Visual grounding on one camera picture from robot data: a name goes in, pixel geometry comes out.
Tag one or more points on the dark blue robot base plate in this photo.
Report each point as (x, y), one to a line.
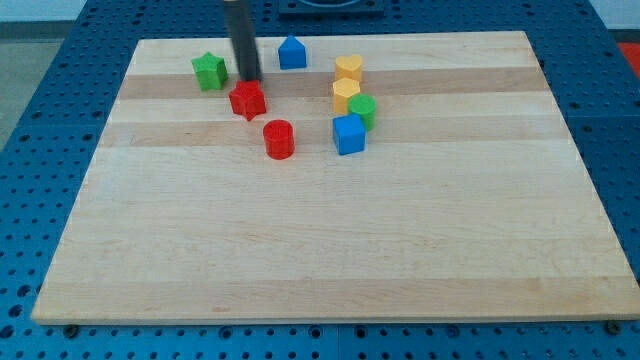
(308, 8)

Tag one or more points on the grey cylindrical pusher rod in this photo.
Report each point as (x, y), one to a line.
(241, 31)

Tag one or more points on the blue cube block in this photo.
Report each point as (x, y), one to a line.
(349, 134)

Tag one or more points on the red cylinder block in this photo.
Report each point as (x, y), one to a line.
(279, 139)

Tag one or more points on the yellow heart block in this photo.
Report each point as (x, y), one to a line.
(349, 67)

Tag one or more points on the yellow hexagon block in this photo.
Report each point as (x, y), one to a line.
(343, 90)

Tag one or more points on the wooden board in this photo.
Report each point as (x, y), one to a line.
(469, 203)

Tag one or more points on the green star block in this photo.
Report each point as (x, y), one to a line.
(210, 71)

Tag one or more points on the green cylinder block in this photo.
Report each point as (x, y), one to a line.
(366, 107)

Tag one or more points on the blue pentagon house block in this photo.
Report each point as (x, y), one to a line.
(292, 54)

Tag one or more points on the red star block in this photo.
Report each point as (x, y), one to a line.
(247, 99)

